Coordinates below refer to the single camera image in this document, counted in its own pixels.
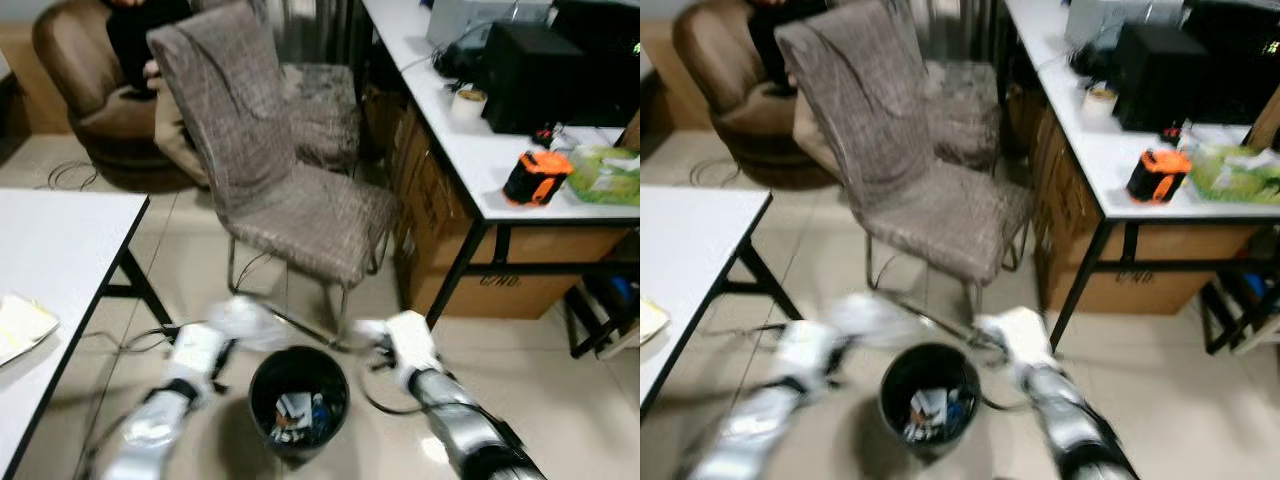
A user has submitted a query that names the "white carton trash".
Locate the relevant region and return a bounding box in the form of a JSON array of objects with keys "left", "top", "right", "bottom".
[
  {"left": 278, "top": 392, "right": 313, "bottom": 429},
  {"left": 908, "top": 390, "right": 946, "bottom": 431}
]

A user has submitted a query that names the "black round rubbish bin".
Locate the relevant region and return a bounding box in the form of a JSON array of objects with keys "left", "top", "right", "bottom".
[
  {"left": 248, "top": 345, "right": 351, "bottom": 466},
  {"left": 880, "top": 342, "right": 983, "bottom": 463}
]

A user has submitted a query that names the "grey-brown checked fabric chair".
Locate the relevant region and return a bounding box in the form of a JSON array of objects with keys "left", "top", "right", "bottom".
[
  {"left": 148, "top": 0, "right": 401, "bottom": 348},
  {"left": 775, "top": 0, "right": 1034, "bottom": 331}
]

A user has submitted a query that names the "large printed cardboard box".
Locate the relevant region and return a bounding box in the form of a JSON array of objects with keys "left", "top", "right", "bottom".
[
  {"left": 1035, "top": 100, "right": 1266, "bottom": 316},
  {"left": 392, "top": 100, "right": 629, "bottom": 321}
]

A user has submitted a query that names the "white table with black legs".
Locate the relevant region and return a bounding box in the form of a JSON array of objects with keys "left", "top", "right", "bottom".
[
  {"left": 360, "top": 0, "right": 641, "bottom": 331},
  {"left": 0, "top": 190, "right": 176, "bottom": 479},
  {"left": 1003, "top": 0, "right": 1280, "bottom": 346},
  {"left": 640, "top": 185, "right": 801, "bottom": 416}
]

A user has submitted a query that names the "cream paper notebook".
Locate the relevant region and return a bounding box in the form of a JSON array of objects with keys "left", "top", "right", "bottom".
[
  {"left": 0, "top": 293, "right": 59, "bottom": 366},
  {"left": 640, "top": 298, "right": 671, "bottom": 346}
]

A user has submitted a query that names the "black metal rack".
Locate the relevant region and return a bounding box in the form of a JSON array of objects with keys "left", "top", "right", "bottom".
[
  {"left": 1200, "top": 262, "right": 1280, "bottom": 356},
  {"left": 563, "top": 270, "right": 641, "bottom": 361}
]

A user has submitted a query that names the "small cardboard box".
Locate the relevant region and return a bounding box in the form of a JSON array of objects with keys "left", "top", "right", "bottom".
[
  {"left": 1005, "top": 80, "right": 1046, "bottom": 151},
  {"left": 362, "top": 80, "right": 403, "bottom": 151}
]

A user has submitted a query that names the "orange and black device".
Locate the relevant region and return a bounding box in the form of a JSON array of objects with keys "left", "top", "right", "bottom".
[
  {"left": 1127, "top": 148, "right": 1193, "bottom": 205},
  {"left": 502, "top": 150, "right": 575, "bottom": 208}
]

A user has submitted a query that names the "green plastic packet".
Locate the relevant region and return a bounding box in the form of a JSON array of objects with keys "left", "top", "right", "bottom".
[
  {"left": 1188, "top": 145, "right": 1280, "bottom": 206},
  {"left": 566, "top": 145, "right": 641, "bottom": 207}
]

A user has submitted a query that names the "black box speaker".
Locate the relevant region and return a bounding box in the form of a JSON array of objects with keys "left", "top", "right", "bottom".
[
  {"left": 1115, "top": 22, "right": 1213, "bottom": 133},
  {"left": 482, "top": 22, "right": 591, "bottom": 136}
]

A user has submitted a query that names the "seated person in beige trousers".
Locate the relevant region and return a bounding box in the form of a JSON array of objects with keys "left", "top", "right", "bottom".
[
  {"left": 105, "top": 0, "right": 213, "bottom": 188},
  {"left": 748, "top": 0, "right": 851, "bottom": 181}
]

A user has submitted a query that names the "brown round armchair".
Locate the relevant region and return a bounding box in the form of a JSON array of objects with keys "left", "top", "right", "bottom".
[
  {"left": 672, "top": 0, "right": 846, "bottom": 191},
  {"left": 30, "top": 0, "right": 211, "bottom": 193}
]

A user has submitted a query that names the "grey printer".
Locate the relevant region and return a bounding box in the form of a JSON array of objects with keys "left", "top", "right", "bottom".
[
  {"left": 1065, "top": 0, "right": 1191, "bottom": 51},
  {"left": 427, "top": 0, "right": 556, "bottom": 51}
]

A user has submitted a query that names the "large black device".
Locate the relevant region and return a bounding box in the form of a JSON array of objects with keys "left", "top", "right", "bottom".
[
  {"left": 1180, "top": 0, "right": 1280, "bottom": 126},
  {"left": 550, "top": 0, "right": 641, "bottom": 129}
]

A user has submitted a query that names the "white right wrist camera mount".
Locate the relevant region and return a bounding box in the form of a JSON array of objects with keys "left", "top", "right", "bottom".
[
  {"left": 383, "top": 311, "right": 442, "bottom": 379},
  {"left": 985, "top": 306, "right": 1059, "bottom": 376}
]

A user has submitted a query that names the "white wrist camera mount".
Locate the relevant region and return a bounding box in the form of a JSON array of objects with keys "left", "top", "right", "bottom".
[
  {"left": 778, "top": 320, "right": 851, "bottom": 386},
  {"left": 383, "top": 311, "right": 442, "bottom": 379},
  {"left": 168, "top": 322, "right": 229, "bottom": 383},
  {"left": 985, "top": 306, "right": 1059, "bottom": 376}
]

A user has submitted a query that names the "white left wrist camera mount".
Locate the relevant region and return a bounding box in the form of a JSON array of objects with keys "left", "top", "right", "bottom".
[
  {"left": 778, "top": 320, "right": 851, "bottom": 386},
  {"left": 168, "top": 322, "right": 229, "bottom": 383}
]

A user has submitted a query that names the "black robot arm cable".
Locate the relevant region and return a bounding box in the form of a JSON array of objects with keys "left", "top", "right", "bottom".
[
  {"left": 358, "top": 350, "right": 426, "bottom": 416},
  {"left": 980, "top": 350, "right": 1036, "bottom": 413}
]

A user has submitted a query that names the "coiled black floor cable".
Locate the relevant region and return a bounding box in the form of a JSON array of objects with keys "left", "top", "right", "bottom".
[
  {"left": 45, "top": 160, "right": 101, "bottom": 191},
  {"left": 690, "top": 158, "right": 746, "bottom": 189}
]

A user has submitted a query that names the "black cable bundle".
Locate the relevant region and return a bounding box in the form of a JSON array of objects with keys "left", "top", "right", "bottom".
[
  {"left": 435, "top": 45, "right": 486, "bottom": 86},
  {"left": 1070, "top": 45, "right": 1119, "bottom": 83}
]

